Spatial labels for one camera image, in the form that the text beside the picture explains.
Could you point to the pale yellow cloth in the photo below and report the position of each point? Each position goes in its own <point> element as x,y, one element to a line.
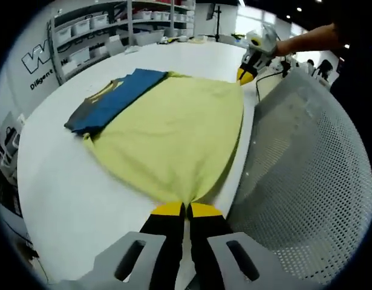
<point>198,40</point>

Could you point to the yellow blue grey garment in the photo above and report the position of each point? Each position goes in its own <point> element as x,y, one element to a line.
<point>173,136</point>

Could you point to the black monitor on stand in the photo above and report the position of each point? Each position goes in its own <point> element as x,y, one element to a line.
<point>210,12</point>

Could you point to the grey metal shelving unit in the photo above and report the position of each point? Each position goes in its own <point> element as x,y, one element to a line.
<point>129,22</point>

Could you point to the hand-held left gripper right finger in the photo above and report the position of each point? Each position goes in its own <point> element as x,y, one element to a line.
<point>228,262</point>

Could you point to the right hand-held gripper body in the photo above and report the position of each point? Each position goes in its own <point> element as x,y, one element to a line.
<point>265,42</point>

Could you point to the small white yellow device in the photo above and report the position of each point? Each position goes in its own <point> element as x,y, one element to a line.
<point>170,39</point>

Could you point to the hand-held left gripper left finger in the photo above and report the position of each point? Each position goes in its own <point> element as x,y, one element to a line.
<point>134,259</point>

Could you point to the grey mesh chair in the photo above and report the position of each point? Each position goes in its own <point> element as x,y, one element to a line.
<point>309,181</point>

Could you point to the white plastic bag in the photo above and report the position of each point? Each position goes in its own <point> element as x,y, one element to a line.
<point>132,50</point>

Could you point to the row of white storage boxes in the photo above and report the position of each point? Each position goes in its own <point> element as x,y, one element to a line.
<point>83,27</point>

